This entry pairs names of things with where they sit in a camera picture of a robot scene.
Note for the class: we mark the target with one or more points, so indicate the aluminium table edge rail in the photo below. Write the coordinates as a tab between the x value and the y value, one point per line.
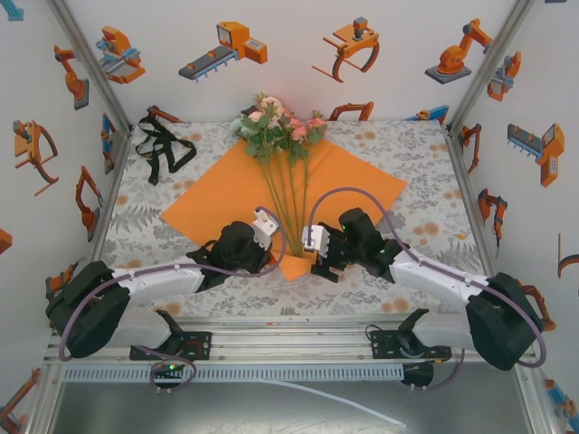
289	343

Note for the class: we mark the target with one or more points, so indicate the artificial pink flower bunch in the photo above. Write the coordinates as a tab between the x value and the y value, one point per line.
267	135

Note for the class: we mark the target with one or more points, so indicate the black ribbon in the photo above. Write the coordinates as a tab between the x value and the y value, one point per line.
159	147

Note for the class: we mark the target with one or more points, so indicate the aluminium frame post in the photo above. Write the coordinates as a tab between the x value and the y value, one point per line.
488	63
90	63

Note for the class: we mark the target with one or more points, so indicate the aluminium left frame post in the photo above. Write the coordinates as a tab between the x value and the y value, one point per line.
90	63

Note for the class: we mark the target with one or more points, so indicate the aluminium right frame post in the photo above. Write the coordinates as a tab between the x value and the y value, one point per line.
488	63

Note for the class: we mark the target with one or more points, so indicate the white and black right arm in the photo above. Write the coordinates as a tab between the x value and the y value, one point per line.
429	280

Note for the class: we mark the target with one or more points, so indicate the floral patterned tablecloth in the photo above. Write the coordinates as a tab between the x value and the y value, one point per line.
362	149

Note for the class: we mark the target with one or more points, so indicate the orange wrapping paper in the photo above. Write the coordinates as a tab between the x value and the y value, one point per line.
217	194

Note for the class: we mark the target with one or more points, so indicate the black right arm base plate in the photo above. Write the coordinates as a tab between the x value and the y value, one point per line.
384	346

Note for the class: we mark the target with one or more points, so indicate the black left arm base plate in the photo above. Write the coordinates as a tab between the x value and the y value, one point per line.
199	346

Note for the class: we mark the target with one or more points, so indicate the thin white tube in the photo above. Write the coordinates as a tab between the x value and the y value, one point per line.
344	400

